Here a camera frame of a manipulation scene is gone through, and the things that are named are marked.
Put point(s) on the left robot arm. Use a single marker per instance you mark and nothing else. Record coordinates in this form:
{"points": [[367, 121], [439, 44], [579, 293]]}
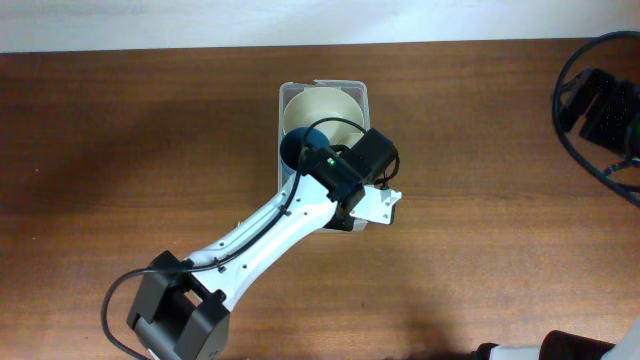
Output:
{"points": [[182, 308]]}

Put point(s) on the blue cup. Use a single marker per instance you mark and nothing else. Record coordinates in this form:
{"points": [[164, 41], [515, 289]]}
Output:
{"points": [[290, 146]]}

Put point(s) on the beige cup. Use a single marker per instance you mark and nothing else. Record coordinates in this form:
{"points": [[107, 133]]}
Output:
{"points": [[347, 141]]}

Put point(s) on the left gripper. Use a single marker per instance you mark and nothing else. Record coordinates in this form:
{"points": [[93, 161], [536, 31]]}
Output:
{"points": [[346, 222]]}

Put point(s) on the clear plastic container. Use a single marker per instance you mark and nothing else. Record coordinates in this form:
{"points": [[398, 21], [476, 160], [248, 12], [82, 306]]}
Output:
{"points": [[333, 130]]}

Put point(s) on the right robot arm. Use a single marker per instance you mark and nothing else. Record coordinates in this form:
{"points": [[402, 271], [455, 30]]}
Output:
{"points": [[610, 106]]}

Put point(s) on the cream bowl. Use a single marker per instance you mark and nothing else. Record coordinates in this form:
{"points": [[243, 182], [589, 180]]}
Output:
{"points": [[313, 104]]}

